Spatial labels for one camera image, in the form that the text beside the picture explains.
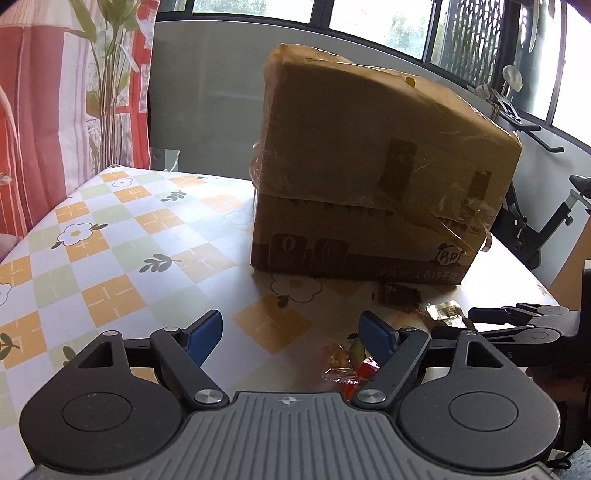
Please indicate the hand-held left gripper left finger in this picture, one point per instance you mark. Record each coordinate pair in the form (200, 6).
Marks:
(203, 336)

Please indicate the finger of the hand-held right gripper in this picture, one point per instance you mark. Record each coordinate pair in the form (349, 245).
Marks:
(526, 334)
(487, 315)

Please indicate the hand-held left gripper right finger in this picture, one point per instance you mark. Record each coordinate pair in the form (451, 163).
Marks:
(376, 336)

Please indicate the brown cardboard box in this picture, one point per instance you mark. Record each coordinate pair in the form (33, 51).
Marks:
(369, 138)

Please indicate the red snack packet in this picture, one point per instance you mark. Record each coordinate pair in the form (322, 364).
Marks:
(364, 370)

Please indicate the silver gold small packet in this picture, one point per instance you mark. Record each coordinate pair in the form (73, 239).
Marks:
(444, 310)

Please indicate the dark brown snack packet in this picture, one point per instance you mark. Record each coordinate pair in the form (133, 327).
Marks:
(399, 295)

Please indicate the clear candy wrapper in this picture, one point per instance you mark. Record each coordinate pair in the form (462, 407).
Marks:
(337, 364)

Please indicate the black exercise bike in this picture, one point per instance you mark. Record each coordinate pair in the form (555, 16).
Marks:
(526, 230)

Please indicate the checked flower tablecloth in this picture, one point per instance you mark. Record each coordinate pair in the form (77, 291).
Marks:
(138, 230)

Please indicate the printed curtain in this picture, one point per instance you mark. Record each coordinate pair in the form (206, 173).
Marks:
(46, 115)

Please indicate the dark-framed window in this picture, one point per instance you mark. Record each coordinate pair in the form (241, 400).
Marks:
(318, 14)

